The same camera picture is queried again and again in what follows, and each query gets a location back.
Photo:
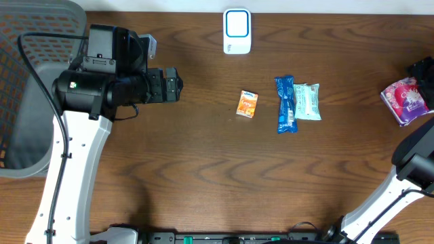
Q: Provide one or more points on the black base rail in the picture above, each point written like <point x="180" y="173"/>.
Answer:
<point x="237" y="238"/>

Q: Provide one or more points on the grey plastic mesh basket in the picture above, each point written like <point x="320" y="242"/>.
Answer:
<point x="26" y="116"/>

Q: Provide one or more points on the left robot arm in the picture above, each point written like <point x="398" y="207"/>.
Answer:
<point x="85" y="98"/>

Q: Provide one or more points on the blue Oreo cookie pack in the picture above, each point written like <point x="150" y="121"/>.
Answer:
<point x="285" y="91"/>

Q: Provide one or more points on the mint green wipes pack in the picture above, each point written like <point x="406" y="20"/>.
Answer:
<point x="307" y="102"/>

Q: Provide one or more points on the red purple pad pack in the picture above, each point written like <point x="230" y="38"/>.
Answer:
<point x="405" y="101"/>

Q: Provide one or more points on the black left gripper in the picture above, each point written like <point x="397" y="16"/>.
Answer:
<point x="170" y="85"/>

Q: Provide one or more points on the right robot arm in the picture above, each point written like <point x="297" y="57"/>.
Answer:
<point x="411" y="175"/>

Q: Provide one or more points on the orange tissue pack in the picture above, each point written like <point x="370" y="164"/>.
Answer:
<point x="247" y="104"/>

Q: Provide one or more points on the white barcode scanner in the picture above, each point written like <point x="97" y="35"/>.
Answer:
<point x="237" y="31"/>

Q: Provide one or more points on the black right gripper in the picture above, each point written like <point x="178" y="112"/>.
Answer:
<point x="421" y="72"/>

